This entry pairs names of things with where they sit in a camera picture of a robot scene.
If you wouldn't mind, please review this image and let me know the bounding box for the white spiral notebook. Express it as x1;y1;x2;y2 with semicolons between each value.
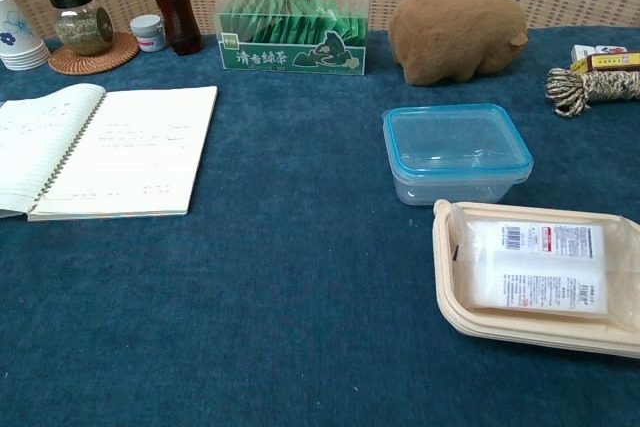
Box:
0;83;219;222

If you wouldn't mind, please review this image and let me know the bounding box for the blue velvet tablecloth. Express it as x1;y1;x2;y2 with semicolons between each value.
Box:
0;26;640;427

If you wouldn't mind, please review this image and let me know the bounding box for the clear container with blue lid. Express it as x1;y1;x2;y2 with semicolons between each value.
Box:
382;103;535;207

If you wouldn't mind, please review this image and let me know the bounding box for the clear box of green tea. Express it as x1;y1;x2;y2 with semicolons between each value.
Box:
214;0;373;76

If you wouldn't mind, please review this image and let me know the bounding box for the beige food tray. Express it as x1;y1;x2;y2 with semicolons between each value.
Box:
432;198;640;360

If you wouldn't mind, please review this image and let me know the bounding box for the brown plush animal toy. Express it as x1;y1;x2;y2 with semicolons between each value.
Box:
388;0;530;85

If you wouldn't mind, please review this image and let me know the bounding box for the small white cream jar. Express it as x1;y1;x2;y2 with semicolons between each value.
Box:
129;14;167;53

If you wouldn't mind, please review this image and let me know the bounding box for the cola bottle with red label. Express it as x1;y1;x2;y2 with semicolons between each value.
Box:
141;0;204;57

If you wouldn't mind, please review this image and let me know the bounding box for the white plastic-wrapped package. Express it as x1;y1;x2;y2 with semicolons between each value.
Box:
448;202;640;333

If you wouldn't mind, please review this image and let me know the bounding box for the woven rattan coaster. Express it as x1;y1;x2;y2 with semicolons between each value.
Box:
48;31;141;76

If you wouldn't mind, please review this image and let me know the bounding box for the glass jar with black lid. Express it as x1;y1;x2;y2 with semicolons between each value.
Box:
47;0;114;57

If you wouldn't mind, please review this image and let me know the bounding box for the small white box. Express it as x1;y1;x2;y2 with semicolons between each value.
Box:
571;43;630;63

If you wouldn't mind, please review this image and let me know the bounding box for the yellow and red box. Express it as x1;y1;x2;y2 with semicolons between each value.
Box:
570;50;640;73

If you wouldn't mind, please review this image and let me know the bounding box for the stack of floral paper cups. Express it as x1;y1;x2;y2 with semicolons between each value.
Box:
0;0;52;72

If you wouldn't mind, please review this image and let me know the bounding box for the bundle of speckled rope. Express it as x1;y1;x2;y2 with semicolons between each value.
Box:
544;67;640;118

